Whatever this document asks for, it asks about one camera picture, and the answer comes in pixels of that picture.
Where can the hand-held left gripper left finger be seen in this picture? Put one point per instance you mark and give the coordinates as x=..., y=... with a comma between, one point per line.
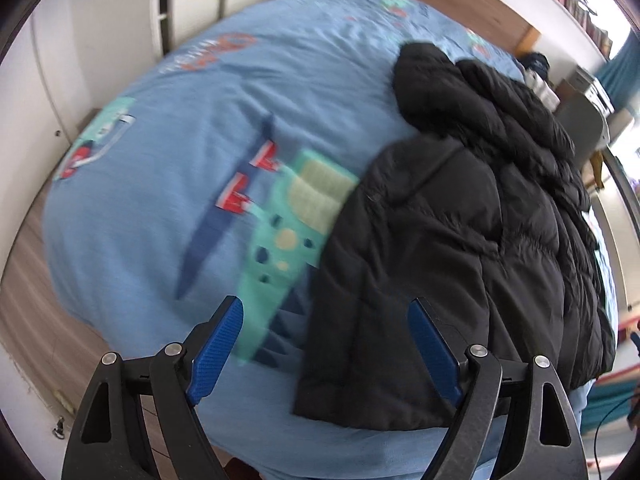
x=215, y=350

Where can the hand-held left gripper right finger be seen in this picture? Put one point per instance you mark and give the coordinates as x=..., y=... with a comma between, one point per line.
x=435, y=350

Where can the black puffer coat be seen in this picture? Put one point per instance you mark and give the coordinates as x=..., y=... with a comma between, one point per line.
x=450, y=235

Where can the blue printed duvet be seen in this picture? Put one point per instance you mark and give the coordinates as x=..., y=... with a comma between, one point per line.
x=175, y=135

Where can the grey chair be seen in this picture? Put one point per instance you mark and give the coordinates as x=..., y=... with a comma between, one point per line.
x=580, y=127

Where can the beige cloth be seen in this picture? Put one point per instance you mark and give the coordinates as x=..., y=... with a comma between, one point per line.
x=544, y=91

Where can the black backpack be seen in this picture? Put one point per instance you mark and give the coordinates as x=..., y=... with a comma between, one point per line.
x=536, y=64

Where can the white printer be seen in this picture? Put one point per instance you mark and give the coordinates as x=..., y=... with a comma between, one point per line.
x=592, y=89

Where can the teal curtain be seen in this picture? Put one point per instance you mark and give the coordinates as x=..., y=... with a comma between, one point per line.
x=617, y=75

